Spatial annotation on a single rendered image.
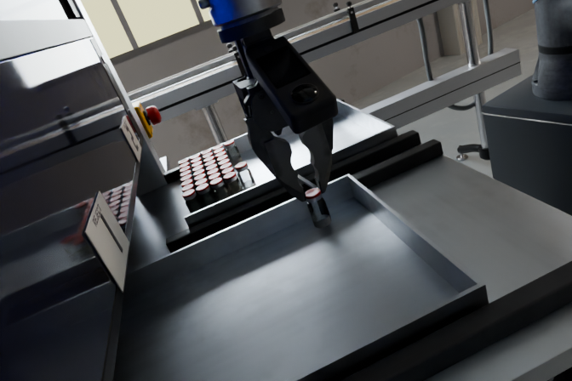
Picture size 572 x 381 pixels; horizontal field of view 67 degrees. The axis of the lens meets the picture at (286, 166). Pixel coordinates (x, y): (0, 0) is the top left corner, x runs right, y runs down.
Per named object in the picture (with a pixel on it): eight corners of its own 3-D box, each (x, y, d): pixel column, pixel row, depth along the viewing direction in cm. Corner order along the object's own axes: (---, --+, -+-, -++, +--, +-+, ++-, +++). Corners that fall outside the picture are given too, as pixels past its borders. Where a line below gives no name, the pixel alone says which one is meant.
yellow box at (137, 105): (120, 150, 89) (103, 119, 87) (122, 141, 96) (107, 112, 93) (155, 136, 90) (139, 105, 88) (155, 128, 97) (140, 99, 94)
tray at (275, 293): (75, 535, 30) (48, 507, 29) (111, 306, 54) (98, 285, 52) (491, 317, 34) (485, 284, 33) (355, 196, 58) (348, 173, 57)
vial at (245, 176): (245, 194, 69) (235, 169, 68) (243, 189, 71) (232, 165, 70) (258, 188, 70) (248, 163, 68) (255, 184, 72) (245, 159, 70)
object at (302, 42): (58, 165, 150) (33, 123, 144) (67, 152, 164) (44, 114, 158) (518, -21, 175) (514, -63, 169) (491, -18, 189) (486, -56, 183)
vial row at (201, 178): (208, 217, 67) (196, 191, 65) (198, 178, 83) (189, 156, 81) (220, 211, 67) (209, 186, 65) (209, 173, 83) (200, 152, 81)
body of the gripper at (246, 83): (302, 104, 55) (271, 8, 50) (327, 118, 47) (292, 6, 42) (247, 127, 54) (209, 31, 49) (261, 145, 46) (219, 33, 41)
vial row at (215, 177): (221, 211, 67) (209, 185, 65) (209, 173, 83) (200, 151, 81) (234, 205, 67) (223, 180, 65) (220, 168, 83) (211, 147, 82)
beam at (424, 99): (188, 221, 173) (175, 196, 169) (186, 213, 181) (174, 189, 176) (522, 74, 195) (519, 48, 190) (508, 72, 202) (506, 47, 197)
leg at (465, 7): (487, 164, 205) (461, 0, 175) (474, 159, 213) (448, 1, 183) (503, 156, 206) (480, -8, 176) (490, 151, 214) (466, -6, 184)
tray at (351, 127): (193, 237, 63) (184, 218, 61) (185, 177, 86) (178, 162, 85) (400, 146, 67) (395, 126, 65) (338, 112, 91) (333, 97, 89)
